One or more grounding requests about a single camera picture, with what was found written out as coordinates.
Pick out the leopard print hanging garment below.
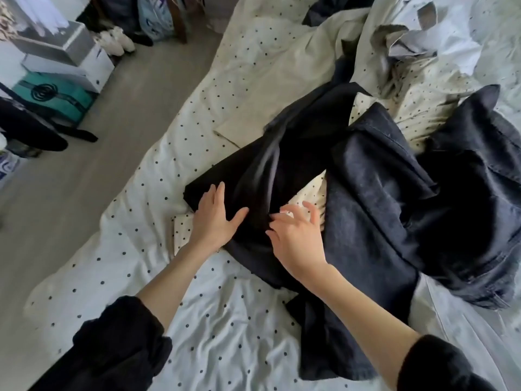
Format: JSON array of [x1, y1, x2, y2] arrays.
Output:
[[0, 0, 21, 41]]

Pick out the person's right hand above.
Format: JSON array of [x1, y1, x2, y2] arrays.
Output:
[[265, 201, 331, 282]]

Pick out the colourful poster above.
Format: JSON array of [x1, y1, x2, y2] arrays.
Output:
[[0, 150, 21, 188]]

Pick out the blue denim jeans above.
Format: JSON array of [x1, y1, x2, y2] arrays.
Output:
[[303, 0, 377, 28]]

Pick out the white hanging garment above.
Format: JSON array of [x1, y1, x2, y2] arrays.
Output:
[[8, 0, 70, 37]]

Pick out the black soft trousers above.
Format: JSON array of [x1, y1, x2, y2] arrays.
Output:
[[183, 81, 371, 292]]

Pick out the white shoe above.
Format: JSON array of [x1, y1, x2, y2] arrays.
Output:
[[93, 30, 125, 58], [110, 26, 137, 52]]

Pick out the cream polka dot pants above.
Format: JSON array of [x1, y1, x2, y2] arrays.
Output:
[[173, 56, 481, 253]]

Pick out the teal green box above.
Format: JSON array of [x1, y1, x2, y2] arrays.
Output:
[[12, 73, 99, 127]]

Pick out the blue patterned bag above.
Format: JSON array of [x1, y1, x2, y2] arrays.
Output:
[[137, 0, 176, 41]]

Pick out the grey bedside cabinet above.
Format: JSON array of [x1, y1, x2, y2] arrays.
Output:
[[204, 0, 241, 33]]

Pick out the dark blue bin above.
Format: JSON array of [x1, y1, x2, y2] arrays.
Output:
[[98, 0, 156, 46]]

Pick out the white polka dot pants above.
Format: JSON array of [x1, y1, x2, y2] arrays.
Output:
[[381, 0, 483, 75]]

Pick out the wooden post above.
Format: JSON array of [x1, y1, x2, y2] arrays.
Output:
[[167, 0, 190, 44]]

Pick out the dark navy jeans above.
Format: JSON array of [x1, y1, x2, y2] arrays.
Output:
[[415, 84, 521, 310]]

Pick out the person's left hand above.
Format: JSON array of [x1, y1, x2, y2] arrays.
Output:
[[187, 181, 251, 253]]

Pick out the white dotted bed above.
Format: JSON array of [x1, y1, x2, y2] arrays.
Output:
[[24, 0, 521, 391]]

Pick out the black hanging trousers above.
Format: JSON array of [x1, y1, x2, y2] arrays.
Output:
[[0, 81, 99, 155]]

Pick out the white cardboard box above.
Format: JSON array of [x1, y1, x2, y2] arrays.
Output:
[[10, 20, 117, 93]]

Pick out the person's right forearm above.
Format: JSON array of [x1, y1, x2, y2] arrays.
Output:
[[305, 264, 498, 391]]

